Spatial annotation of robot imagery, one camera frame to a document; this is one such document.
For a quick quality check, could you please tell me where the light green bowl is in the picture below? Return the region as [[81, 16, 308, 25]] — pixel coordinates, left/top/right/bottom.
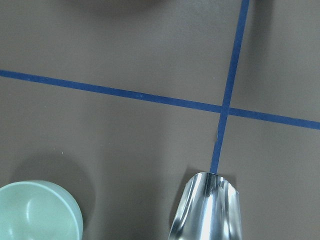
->
[[0, 180, 84, 240]]

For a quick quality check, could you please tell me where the metal ice scoop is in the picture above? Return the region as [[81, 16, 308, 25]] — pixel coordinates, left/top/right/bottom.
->
[[168, 172, 243, 240]]

